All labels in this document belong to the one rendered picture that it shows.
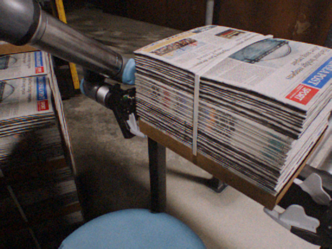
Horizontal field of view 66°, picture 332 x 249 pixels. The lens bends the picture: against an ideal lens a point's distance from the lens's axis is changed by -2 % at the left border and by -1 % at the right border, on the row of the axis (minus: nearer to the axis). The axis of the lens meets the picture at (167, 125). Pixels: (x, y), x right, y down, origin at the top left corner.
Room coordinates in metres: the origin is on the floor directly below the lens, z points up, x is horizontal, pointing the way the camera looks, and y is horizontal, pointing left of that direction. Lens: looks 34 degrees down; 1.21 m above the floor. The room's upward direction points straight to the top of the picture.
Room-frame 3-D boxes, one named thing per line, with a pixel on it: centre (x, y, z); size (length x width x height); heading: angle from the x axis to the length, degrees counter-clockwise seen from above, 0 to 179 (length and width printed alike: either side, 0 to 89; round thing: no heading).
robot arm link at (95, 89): (0.80, 0.24, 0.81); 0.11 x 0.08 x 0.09; 47
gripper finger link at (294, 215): (0.29, -0.22, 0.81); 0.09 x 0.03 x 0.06; 73
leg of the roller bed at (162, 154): (0.74, 0.04, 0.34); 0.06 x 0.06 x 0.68; 47
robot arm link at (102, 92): (0.74, 0.18, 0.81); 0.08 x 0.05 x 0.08; 137
